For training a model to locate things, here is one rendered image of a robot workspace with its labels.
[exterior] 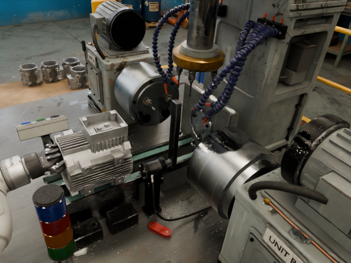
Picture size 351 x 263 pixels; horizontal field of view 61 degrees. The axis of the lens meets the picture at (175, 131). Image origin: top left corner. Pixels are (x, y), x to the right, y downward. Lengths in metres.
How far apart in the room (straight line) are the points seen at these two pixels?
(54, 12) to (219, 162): 6.05
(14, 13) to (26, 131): 5.44
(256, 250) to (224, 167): 0.23
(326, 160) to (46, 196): 0.56
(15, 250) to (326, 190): 0.92
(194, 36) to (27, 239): 0.86
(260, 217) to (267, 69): 0.54
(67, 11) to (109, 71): 5.39
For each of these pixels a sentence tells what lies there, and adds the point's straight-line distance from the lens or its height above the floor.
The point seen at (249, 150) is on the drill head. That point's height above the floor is 1.16.
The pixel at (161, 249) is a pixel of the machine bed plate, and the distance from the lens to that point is 1.05.
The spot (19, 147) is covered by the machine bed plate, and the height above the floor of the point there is 0.80.
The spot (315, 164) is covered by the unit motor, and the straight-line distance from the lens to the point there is 0.66.
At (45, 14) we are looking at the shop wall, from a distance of 6.64.
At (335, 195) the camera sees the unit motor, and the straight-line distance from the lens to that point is 0.61.
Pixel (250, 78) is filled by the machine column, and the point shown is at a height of 1.24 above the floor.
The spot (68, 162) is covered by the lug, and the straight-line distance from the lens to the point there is 0.90.
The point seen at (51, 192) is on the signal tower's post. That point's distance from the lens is 0.66.
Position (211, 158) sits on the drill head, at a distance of 0.88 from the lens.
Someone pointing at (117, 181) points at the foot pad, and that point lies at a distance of 0.99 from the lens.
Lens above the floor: 1.68
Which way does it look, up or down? 35 degrees down
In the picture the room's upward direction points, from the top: 5 degrees clockwise
